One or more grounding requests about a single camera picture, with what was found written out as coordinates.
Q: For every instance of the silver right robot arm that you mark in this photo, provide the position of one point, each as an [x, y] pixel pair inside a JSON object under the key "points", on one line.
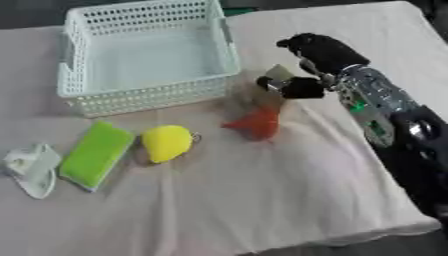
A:
{"points": [[402, 123]]}

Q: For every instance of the green sponge block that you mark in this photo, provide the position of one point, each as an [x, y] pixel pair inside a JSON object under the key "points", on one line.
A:
{"points": [[96, 155]]}

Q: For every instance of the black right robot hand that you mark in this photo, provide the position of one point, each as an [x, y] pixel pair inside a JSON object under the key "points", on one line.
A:
{"points": [[324, 53]]}

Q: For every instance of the white plastic holder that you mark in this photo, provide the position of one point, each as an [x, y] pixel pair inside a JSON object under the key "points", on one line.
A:
{"points": [[32, 170]]}

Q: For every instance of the white perforated plastic basket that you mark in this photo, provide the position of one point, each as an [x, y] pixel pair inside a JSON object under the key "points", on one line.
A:
{"points": [[146, 56]]}

